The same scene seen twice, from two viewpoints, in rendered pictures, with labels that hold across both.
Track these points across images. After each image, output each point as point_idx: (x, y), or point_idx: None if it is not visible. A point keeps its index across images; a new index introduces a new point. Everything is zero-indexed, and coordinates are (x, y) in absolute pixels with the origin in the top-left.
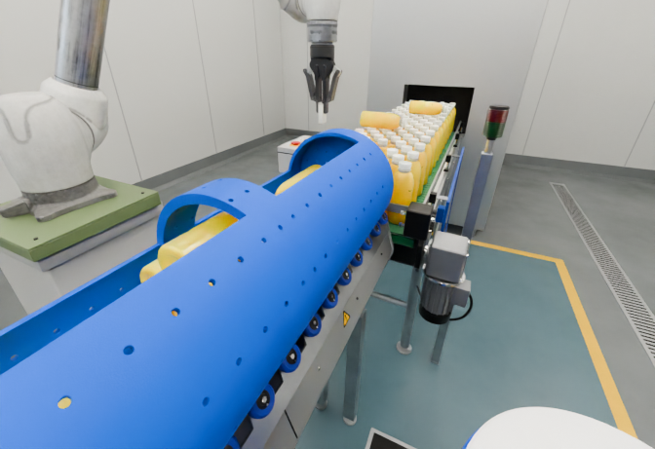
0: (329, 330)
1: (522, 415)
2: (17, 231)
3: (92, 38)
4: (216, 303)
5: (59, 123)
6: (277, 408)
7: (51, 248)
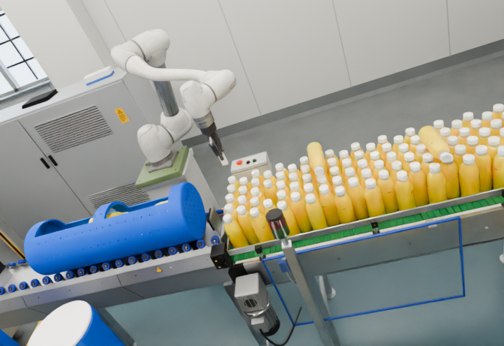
0: (142, 267)
1: (88, 308)
2: (142, 174)
3: (163, 100)
4: (73, 239)
5: (148, 140)
6: (112, 272)
7: (141, 186)
